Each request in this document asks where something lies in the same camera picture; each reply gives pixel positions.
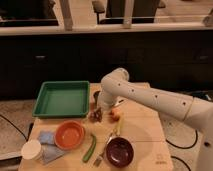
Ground dark purple grape bunch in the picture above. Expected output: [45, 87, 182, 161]
[89, 108, 102, 122]

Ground yellow corn cob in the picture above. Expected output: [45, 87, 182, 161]
[113, 117, 123, 136]

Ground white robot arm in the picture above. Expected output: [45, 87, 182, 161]
[98, 68, 213, 171]

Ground red orange bowl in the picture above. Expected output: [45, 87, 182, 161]
[54, 120, 85, 150]

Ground green chili pepper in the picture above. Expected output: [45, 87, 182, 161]
[82, 134, 97, 163]

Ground white round container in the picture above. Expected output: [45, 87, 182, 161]
[21, 139, 43, 160]

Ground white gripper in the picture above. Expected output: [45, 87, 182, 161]
[98, 90, 117, 110]

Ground green plastic tray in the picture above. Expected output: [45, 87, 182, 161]
[33, 81, 90, 118]

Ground metal fork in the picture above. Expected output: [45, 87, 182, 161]
[93, 133, 113, 167]

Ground blue cloth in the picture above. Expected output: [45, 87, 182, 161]
[38, 131, 65, 165]

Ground black floor cable left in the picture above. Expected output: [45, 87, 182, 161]
[0, 113, 30, 142]

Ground black floor cable right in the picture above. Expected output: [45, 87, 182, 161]
[165, 122, 199, 171]

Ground black floor cable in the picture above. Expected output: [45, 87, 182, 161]
[165, 122, 199, 171]
[0, 113, 30, 142]

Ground metal cup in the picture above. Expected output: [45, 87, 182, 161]
[93, 91, 100, 104]

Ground dark maroon bowl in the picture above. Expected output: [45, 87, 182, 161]
[106, 137, 134, 168]

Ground orange fruit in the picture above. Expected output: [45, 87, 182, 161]
[110, 108, 121, 121]

